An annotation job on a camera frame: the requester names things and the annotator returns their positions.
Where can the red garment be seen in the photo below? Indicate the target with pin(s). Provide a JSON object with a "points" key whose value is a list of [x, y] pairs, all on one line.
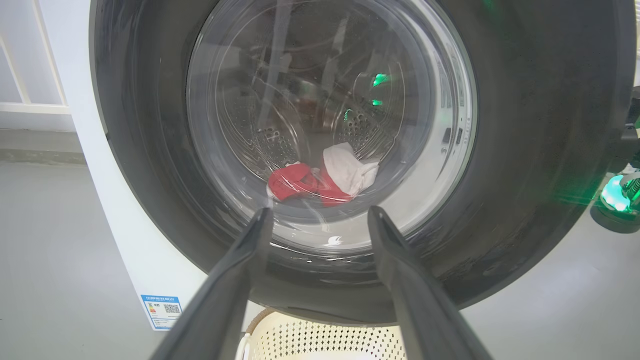
{"points": [[292, 182]]}

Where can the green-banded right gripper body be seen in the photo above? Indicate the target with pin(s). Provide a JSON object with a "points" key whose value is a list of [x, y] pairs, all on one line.
{"points": [[617, 200]]}

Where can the white garment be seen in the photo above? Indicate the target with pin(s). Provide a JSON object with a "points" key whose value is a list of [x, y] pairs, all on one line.
{"points": [[345, 167]]}

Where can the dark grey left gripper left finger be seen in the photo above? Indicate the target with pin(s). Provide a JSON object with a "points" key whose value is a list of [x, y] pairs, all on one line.
{"points": [[220, 300]]}

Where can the blue energy label sticker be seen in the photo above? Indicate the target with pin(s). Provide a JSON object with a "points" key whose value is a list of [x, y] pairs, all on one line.
{"points": [[162, 311]]}

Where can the black round glass washer door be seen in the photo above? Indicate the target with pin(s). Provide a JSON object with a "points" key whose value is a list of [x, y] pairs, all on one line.
{"points": [[525, 150]]}

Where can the cream perforated laundry basket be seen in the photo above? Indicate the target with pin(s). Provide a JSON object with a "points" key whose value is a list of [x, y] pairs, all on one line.
{"points": [[320, 342]]}

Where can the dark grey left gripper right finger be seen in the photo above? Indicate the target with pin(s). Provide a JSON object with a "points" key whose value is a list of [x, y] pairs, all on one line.
{"points": [[420, 305]]}

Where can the white window frame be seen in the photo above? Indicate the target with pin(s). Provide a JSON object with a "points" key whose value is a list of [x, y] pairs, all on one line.
{"points": [[35, 107]]}

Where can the white front-load washing machine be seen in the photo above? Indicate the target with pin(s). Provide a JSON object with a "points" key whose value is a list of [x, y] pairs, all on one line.
{"points": [[125, 225]]}

